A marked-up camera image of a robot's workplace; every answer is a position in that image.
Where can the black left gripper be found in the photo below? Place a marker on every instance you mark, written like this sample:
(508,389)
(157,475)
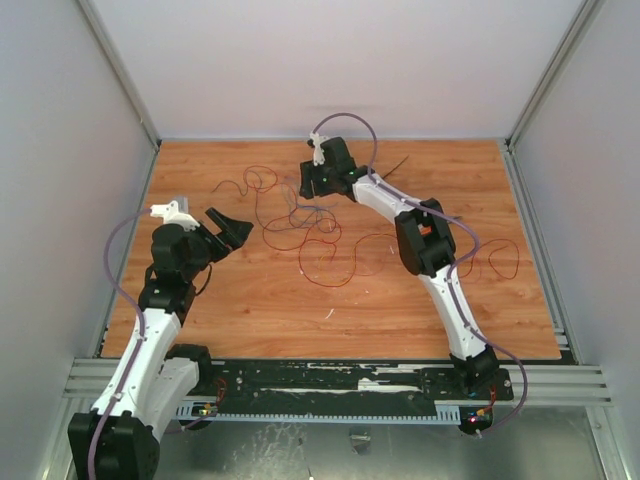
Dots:
(231,237)

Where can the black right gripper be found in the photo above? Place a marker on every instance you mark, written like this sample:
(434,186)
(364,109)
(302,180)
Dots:
(307,180)

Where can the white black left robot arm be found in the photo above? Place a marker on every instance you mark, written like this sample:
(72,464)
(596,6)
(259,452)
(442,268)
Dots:
(120,436)

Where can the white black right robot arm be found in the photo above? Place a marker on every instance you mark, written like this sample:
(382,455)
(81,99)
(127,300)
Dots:
(426,248)

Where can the black zip tie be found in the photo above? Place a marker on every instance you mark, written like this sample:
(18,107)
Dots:
(395,168)

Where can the orange black needle-nose pliers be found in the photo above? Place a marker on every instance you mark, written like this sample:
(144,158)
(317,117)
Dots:
(437,226)

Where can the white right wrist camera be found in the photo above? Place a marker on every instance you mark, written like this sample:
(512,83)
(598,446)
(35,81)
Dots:
(315,142)

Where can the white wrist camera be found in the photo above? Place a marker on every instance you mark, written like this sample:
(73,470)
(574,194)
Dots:
(315,142)
(175,212)

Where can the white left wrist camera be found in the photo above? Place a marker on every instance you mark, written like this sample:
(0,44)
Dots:
(175,212)

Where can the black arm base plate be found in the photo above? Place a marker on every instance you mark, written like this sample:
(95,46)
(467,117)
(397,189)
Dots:
(257,378)

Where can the grey slotted cable duct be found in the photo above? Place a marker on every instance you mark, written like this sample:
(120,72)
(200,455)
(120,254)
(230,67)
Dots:
(374,408)

